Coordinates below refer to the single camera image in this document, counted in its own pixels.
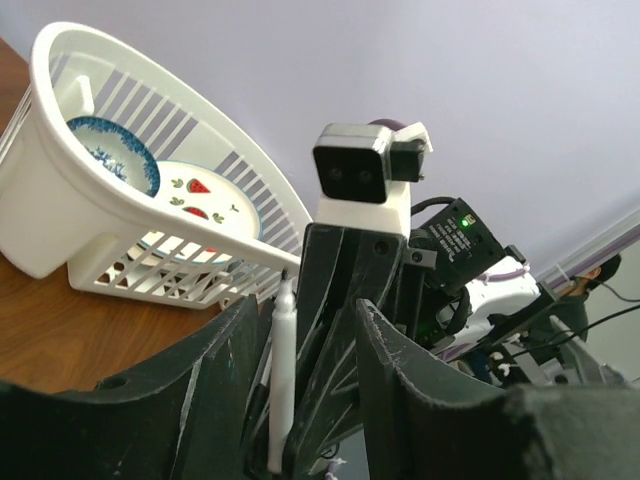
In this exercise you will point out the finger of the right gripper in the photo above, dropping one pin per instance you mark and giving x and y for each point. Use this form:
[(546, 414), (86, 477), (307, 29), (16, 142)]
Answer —
[(327, 401)]

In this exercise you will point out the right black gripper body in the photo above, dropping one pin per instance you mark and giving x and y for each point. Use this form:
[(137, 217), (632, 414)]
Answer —
[(341, 264)]

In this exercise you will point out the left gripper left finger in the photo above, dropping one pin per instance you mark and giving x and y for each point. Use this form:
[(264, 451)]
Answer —
[(176, 415)]

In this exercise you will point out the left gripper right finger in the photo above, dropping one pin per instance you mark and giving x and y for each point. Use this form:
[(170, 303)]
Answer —
[(423, 419)]

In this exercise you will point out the white pen black tip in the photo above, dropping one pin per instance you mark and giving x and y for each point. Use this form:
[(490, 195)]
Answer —
[(283, 372)]

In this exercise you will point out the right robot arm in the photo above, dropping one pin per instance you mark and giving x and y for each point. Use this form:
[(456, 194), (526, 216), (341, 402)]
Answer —
[(449, 284)]

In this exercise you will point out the watermelon pattern plate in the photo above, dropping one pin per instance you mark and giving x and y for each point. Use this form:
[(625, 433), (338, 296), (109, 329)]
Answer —
[(201, 192)]

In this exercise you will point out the white plastic dish basket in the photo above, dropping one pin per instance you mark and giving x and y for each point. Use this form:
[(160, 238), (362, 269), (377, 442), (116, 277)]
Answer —
[(62, 208)]

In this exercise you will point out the blue patterned bowl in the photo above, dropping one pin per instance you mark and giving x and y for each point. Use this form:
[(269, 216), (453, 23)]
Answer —
[(119, 151)]

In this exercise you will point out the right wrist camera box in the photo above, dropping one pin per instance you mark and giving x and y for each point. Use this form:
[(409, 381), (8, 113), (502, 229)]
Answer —
[(365, 172)]

